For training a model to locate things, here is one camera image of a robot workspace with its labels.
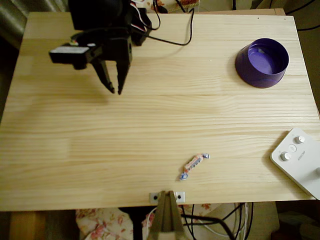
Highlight white cable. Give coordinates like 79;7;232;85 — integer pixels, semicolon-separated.
142;202;249;238

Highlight thin black wall cable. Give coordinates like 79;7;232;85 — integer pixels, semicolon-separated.
296;17;320;32

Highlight candy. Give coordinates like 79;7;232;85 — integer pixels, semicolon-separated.
179;152;211;182

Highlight wooden table leg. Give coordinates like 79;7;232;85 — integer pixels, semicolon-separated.
9;211;46;240

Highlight floral cloth behind table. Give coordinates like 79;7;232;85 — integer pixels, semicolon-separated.
146;0;202;14

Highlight black cable from arm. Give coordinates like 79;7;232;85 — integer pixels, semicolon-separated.
146;8;196;47

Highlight white control box with knobs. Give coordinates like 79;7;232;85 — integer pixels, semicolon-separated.
269;127;320;201

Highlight thick black cable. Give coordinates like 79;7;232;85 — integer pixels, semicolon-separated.
179;202;255;240

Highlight white metal bracket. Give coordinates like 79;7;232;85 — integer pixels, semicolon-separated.
149;191;186;203

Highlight grey curtain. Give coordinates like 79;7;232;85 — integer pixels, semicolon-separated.
0;0;71;50

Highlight purple bowl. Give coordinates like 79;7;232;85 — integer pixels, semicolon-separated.
234;37;290;89

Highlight floral cloth under table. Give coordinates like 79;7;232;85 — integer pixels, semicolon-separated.
75;202;213;240

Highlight black stand pole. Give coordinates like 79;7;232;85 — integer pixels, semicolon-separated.
118;206;157;240

